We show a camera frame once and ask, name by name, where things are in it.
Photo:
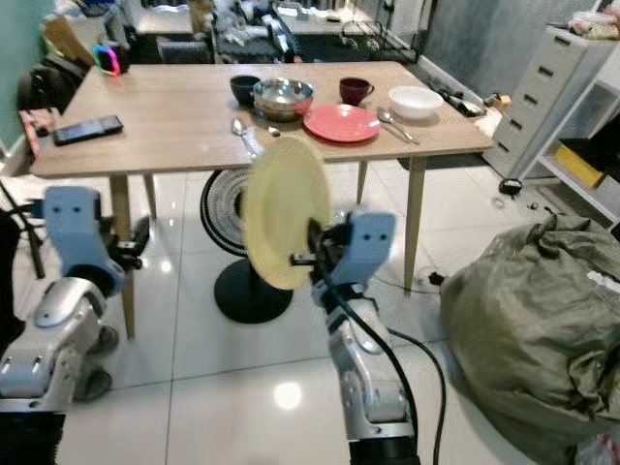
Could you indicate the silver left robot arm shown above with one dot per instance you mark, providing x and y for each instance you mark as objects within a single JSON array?
[{"x": 48, "y": 339}]

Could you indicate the wooden dining table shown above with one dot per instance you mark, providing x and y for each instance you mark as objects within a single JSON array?
[{"x": 174, "y": 107}]

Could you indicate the stainless steel bowl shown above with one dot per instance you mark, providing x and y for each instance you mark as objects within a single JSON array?
[{"x": 283, "y": 98}]

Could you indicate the dark purple mug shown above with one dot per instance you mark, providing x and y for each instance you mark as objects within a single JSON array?
[{"x": 354, "y": 91}]

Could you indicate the grey drawer cabinet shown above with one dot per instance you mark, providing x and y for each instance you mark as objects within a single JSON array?
[{"x": 542, "y": 92}]

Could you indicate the red printed book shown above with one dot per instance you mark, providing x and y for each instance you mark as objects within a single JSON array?
[{"x": 37, "y": 134}]

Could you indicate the cluttered black desk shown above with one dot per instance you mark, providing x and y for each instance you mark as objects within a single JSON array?
[{"x": 242, "y": 44}]

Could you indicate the small dark bowl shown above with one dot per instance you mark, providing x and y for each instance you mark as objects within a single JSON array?
[{"x": 244, "y": 89}]

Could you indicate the black box on shelf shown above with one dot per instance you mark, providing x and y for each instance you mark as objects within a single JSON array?
[{"x": 605, "y": 143}]

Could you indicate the white open shelf unit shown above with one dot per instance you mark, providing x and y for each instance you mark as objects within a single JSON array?
[{"x": 603, "y": 97}]

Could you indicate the small black floor device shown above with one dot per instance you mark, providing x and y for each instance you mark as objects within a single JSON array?
[{"x": 511, "y": 186}]

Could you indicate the white ceramic bowl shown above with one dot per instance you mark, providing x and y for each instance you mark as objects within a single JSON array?
[{"x": 415, "y": 102}]

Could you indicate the black power plug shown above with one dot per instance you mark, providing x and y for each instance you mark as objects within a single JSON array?
[{"x": 434, "y": 281}]

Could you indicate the black pedestal fan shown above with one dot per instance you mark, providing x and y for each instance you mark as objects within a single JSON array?
[{"x": 247, "y": 295}]

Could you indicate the grey shoe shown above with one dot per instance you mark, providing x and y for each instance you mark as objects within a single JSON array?
[
  {"x": 97, "y": 385},
  {"x": 107, "y": 341}
]

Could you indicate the yellow storage box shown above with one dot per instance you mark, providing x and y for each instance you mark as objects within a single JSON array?
[{"x": 579, "y": 167}]

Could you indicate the green woven sack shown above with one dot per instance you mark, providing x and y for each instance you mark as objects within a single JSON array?
[{"x": 533, "y": 329}]

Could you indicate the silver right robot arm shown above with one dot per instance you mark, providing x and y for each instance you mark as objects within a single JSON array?
[{"x": 368, "y": 378}]

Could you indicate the pale yellow plate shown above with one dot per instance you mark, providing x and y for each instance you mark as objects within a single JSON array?
[{"x": 281, "y": 208}]

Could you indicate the small wooden block figure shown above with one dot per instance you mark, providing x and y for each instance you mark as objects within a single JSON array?
[{"x": 501, "y": 100}]

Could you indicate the person in black trousers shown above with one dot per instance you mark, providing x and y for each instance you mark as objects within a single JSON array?
[{"x": 8, "y": 262}]

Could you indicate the pink plate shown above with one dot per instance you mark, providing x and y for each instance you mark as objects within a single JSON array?
[{"x": 341, "y": 124}]

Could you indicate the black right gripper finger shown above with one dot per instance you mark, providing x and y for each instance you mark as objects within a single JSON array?
[{"x": 312, "y": 242}]

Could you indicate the black smartphone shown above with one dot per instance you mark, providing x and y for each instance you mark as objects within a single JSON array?
[{"x": 88, "y": 130}]

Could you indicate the steel spoon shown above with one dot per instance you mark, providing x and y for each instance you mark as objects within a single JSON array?
[
  {"x": 399, "y": 126},
  {"x": 239, "y": 125}
]

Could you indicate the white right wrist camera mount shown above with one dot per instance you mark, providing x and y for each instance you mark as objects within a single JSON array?
[{"x": 370, "y": 242}]

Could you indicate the black bag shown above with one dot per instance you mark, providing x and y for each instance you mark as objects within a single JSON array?
[{"x": 44, "y": 82}]

